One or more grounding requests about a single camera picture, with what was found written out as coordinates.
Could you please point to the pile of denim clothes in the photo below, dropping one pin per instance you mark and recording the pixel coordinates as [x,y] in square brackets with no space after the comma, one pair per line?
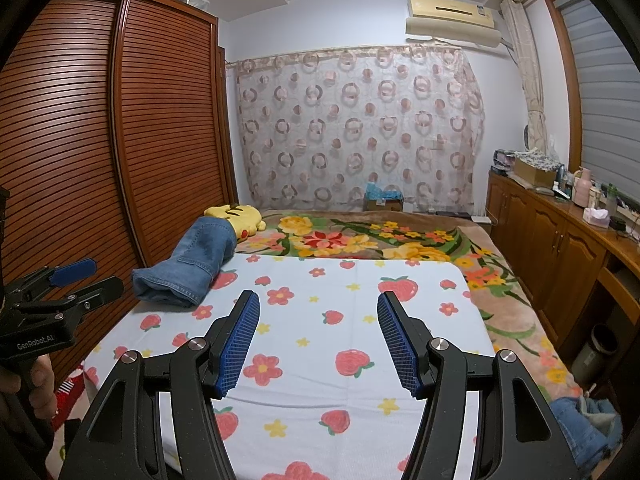
[585,430]

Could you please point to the red and white cloth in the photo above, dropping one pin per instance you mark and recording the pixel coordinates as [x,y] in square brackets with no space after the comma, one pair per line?
[67,392]

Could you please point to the white strawberry-print sheet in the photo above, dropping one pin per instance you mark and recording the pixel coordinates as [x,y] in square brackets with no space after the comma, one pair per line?
[310,325]

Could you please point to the yellow plush toy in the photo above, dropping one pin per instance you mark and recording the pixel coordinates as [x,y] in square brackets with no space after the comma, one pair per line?
[245,220]

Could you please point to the box with blue cloth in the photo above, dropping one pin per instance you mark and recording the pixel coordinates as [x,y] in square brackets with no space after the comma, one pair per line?
[384,199]

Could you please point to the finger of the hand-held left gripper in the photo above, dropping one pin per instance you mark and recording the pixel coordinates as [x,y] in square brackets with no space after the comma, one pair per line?
[75,270]
[102,290]

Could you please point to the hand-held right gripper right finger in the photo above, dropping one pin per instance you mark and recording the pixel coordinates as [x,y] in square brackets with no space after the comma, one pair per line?
[400,345]

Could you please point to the floral blanket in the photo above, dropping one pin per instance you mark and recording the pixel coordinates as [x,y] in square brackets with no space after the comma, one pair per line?
[510,310]

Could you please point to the person's left hand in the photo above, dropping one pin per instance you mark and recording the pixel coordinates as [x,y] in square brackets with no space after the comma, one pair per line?
[45,385]

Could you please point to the grey window blind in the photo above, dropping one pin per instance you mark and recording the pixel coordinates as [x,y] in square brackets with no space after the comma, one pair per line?
[605,100]

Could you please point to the grey trash bin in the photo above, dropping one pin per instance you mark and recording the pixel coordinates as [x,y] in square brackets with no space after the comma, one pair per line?
[595,355]

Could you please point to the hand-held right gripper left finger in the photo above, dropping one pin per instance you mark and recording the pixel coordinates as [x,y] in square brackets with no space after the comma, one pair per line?
[240,345]

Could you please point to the wooden slatted wardrobe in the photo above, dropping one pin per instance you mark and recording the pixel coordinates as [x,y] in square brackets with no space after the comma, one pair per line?
[160,135]

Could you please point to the pink thermos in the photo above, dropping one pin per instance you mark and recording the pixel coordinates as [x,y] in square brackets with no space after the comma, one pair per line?
[583,187]

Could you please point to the sheer circle-print curtain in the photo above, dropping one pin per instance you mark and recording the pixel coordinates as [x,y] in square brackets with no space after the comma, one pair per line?
[360,130]

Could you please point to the blue denim pants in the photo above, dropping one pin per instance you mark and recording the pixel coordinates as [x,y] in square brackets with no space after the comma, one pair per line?
[195,260]

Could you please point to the beige tied window curtain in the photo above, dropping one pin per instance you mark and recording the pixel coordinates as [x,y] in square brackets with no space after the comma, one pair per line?
[530,85]

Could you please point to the green bottle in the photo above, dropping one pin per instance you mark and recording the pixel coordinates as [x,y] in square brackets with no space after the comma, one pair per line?
[611,200]

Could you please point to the wooden sideboard cabinet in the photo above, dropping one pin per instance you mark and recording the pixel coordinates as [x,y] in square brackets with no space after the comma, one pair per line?
[550,250]

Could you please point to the beige wall air conditioner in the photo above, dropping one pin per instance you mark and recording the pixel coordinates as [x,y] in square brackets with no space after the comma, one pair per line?
[450,17]

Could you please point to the cardboard box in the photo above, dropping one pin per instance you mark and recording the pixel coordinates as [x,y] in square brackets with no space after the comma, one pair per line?
[535,170]

